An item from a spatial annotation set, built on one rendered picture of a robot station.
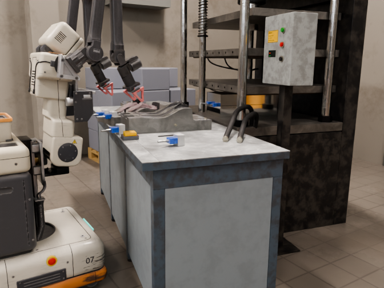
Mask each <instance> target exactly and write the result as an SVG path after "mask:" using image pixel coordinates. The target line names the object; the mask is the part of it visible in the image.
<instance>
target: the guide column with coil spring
mask: <svg viewBox="0 0 384 288"><path fill-rule="evenodd" d="M205 80H206V37H199V97H198V112H205V104H201V103H205Z"/></svg>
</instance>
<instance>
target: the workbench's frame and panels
mask: <svg viewBox="0 0 384 288"><path fill-rule="evenodd" d="M106 129H109V127H108V125H107V124H105V123H103V122H99V121H98V146H99V172H100V187H101V194H102V195H105V198H106V200H107V203H108V205H109V208H110V210H111V220H112V221H113V222H116V224H117V226H118V229H119V232H120V234H121V236H122V239H123V241H124V243H125V246H126V256H127V261H129V262H132V263H133V265H134V267H135V270H136V272H137V274H138V277H139V280H140V282H141V284H142V287H143V288H275V283H276V273H277V254H278V236H279V218H280V208H281V190H282V173H283V159H289V158H290V152H289V151H287V152H280V153H266V154H253V155H239V156H232V157H218V158H204V159H191V160H183V161H170V162H156V163H141V162H140V161H139V159H138V158H137V157H136V156H135V155H134V154H133V153H132V152H131V151H130V150H129V149H128V148H127V146H126V145H125V144H124V143H123V142H122V141H121V140H120V139H119V138H118V137H117V136H116V134H115V133H111V132H109V131H104V132H101V130H106Z"/></svg>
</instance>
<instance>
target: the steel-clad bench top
mask: <svg viewBox="0 0 384 288"><path fill-rule="evenodd" d="M119 107H120V106H101V107H93V110H94V111H95V112H102V110H105V109H107V110H110V111H114V110H116V109H117V108H119ZM226 129H227V127H226V126H223V125H220V124H218V123H215V122H212V124H211V130H194V131H174V132H162V133H142V134H137V135H139V139H136V140H126V141H124V140H123V139H122V138H121V135H119V134H116V133H115V134H116V136H117V137H118V138H119V139H120V140H121V141H122V142H123V143H124V144H125V145H126V146H127V148H128V149H129V150H130V151H131V152H132V153H133V154H134V155H135V156H136V157H137V158H138V159H139V161H140V162H141V163H156V162H170V161H183V160H191V159H204V158H218V157H232V156H239V155H253V154H266V153H280V152H287V151H290V150H287V149H284V148H282V147H279V146H276V145H274V144H271V143H268V142H265V141H263V140H260V139H258V138H255V137H252V136H250V135H247V134H244V136H243V140H242V142H241V143H238V142H237V136H238V133H239V132H238V131H236V130H233V129H232V131H231V134H230V136H229V140H228V141H227V142H224V141H223V140H222V138H223V136H224V134H225V131H226ZM176 133H181V134H184V135H185V145H184V146H176V145H174V144H169V143H166V142H163V143H158V142H157V141H160V140H166V137H173V135H174V134H176ZM161 135H172V136H165V137H158V136H161Z"/></svg>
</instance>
